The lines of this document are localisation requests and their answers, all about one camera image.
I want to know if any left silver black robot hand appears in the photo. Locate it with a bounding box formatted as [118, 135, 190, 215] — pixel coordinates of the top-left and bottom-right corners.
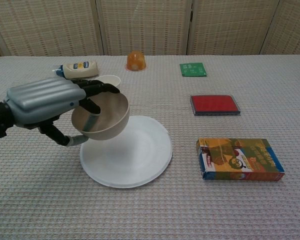
[3, 76, 121, 148]

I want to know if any white paper cup blue logo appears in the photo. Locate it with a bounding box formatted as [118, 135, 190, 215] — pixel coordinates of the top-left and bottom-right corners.
[93, 74, 122, 88]

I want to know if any beige plastic bowl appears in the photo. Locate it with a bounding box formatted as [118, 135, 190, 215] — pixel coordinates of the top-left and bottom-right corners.
[71, 92, 130, 141]

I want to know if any orange jelly cup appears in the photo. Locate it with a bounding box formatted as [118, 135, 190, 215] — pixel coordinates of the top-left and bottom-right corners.
[126, 50, 147, 72]

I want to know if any white paper plate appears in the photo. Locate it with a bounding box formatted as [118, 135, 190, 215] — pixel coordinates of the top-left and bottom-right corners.
[79, 115, 174, 188]

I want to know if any mayonnaise squeeze bottle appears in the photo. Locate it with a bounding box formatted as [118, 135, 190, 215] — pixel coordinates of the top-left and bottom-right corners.
[51, 60, 100, 80]

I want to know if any green sachet packet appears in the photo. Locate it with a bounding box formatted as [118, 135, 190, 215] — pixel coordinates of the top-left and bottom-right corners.
[179, 62, 208, 78]

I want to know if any white woven tablecloth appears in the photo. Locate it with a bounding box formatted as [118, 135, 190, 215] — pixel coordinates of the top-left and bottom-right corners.
[0, 53, 300, 240]

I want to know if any red ink pad case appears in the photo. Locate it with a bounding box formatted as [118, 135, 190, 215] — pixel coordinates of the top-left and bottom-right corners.
[189, 94, 242, 117]

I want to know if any colourful snack box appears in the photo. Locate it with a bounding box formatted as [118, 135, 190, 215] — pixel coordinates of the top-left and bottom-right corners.
[195, 137, 285, 183]

